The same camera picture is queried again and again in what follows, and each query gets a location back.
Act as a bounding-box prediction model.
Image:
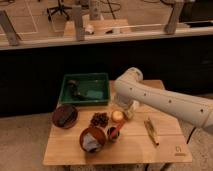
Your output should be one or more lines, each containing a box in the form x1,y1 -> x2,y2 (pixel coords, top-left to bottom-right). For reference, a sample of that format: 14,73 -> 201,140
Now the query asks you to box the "red handled utensil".
110,121 -> 126,139

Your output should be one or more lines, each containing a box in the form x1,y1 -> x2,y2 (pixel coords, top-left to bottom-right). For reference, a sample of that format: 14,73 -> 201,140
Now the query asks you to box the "bunch of dark grapes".
90,113 -> 109,128

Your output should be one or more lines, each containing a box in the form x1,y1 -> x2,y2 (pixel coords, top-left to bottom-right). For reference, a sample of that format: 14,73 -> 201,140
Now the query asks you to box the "brown bowl with dark block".
52,104 -> 78,129

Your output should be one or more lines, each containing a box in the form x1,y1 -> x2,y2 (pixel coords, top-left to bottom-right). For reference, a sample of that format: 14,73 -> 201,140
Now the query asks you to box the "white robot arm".
114,67 -> 213,134

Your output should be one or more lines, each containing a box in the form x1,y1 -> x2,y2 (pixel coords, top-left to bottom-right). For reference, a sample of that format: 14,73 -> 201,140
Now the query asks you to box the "green plastic bin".
59,73 -> 110,106

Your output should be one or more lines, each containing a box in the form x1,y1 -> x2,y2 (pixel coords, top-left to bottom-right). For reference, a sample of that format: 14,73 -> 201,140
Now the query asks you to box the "dark object in bin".
68,80 -> 84,100

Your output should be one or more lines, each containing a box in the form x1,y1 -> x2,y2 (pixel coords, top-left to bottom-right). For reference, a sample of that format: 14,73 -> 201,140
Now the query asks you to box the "yellow apple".
111,111 -> 124,122

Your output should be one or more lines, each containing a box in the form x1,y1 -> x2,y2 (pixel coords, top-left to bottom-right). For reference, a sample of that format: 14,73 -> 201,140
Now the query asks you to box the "black office chair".
46,0 -> 71,21

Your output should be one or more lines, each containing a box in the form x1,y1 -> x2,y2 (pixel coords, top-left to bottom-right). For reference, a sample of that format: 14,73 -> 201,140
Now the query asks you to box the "yellow banana shaped object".
144,118 -> 159,146

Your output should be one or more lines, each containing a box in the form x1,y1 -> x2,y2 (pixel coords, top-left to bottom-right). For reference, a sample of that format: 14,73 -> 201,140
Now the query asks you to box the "black cable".
186,126 -> 196,145

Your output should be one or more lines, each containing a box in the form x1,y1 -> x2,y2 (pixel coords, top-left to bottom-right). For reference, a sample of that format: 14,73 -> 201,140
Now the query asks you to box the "brown bowl with grey cloth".
79,127 -> 106,153

